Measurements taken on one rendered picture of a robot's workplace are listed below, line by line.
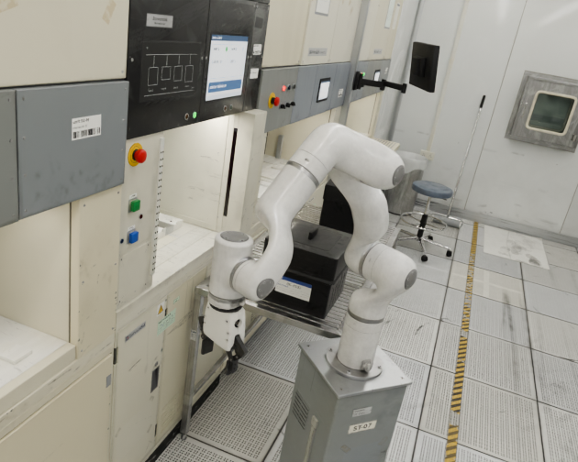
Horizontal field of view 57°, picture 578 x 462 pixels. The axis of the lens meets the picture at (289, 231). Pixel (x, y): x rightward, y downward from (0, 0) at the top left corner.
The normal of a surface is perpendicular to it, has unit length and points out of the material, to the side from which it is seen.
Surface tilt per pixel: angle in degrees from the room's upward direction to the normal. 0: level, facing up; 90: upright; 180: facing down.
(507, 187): 90
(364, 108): 90
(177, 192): 90
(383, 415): 90
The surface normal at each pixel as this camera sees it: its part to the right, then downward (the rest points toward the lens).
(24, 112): 0.93, 0.26
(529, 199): -0.34, 0.30
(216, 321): -0.68, 0.18
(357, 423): 0.41, 0.40
